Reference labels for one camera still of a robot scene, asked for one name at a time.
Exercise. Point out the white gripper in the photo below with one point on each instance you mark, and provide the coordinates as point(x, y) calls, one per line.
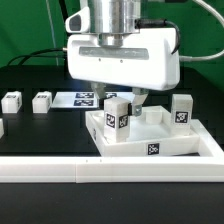
point(145, 60)

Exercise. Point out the white square table top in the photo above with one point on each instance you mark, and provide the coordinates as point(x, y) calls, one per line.
point(150, 135)

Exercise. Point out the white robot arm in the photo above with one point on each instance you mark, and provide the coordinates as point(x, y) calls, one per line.
point(110, 43)

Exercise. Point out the tag plate with markers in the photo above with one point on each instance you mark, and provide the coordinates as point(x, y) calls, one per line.
point(68, 100)

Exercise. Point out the partial white block left edge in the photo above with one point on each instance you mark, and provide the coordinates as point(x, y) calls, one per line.
point(1, 128)

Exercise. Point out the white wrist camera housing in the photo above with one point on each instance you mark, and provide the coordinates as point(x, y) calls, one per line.
point(79, 22)

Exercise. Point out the white U-shaped fence wall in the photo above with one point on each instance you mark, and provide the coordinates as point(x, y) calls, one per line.
point(208, 166)

